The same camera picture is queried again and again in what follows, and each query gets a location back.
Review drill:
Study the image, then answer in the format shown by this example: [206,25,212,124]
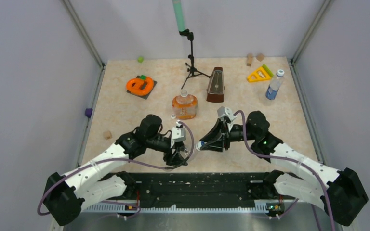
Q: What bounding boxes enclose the clear bottle blue cap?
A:
[165,149,195,170]

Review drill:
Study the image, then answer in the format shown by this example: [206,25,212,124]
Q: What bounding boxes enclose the wooden block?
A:
[246,53,253,67]
[256,53,265,62]

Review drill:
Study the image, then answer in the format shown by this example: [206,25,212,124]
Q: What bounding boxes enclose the grey square base plate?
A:
[127,75,158,100]

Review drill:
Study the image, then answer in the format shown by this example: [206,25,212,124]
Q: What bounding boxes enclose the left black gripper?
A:
[146,134,188,165]

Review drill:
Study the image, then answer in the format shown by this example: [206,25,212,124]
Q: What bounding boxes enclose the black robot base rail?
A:
[95,172,312,218]

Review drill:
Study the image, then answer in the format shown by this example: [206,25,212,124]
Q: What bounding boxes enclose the left wooden block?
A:
[246,53,253,67]

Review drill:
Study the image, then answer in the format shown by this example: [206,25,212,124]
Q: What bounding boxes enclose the yellow triangle toy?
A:
[246,66,271,83]

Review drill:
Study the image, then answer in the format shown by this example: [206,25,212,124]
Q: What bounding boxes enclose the black tripod stand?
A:
[179,29,211,90]

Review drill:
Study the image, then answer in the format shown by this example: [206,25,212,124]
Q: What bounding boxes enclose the purple block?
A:
[84,108,93,118]

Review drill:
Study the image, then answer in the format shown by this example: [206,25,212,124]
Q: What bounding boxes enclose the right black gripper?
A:
[199,119,257,153]

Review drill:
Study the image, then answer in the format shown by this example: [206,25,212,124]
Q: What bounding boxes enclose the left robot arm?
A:
[37,114,195,226]

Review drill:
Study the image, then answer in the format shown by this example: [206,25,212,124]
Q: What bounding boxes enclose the orange clear plastic bottle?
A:
[172,90,198,120]

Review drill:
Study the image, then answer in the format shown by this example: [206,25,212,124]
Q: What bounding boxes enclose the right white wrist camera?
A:
[217,106,236,123]

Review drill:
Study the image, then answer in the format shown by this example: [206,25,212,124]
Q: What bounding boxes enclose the wooden cube near left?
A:
[103,130,113,140]

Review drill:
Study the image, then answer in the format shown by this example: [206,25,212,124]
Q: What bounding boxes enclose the green foam microphone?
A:
[172,0,186,33]

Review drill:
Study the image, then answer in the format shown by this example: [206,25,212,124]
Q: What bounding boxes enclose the green stick toy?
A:
[262,64,274,78]

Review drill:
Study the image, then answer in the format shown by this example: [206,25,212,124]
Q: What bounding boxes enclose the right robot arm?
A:
[195,107,369,227]

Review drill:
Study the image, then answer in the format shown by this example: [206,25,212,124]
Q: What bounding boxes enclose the right wooden block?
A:
[256,53,265,62]

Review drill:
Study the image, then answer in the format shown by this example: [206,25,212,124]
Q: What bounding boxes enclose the brown metronome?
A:
[206,67,225,103]

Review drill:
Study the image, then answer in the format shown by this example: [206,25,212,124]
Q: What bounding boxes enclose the white blue Pocari cap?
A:
[195,141,205,151]

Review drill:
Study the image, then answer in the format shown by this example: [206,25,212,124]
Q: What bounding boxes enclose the blue water bottle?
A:
[265,69,285,100]

